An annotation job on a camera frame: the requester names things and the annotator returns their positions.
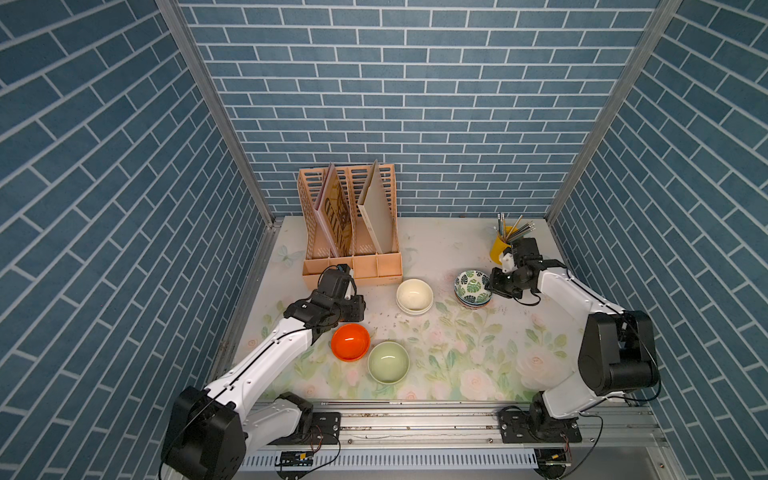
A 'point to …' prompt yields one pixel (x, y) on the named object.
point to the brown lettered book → (333, 209)
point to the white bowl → (414, 306)
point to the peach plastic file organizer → (368, 265)
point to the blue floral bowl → (473, 306)
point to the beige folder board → (375, 207)
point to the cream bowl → (414, 295)
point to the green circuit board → (297, 458)
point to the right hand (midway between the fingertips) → (490, 286)
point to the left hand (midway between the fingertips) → (366, 305)
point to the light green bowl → (388, 363)
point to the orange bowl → (350, 342)
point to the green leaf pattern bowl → (469, 287)
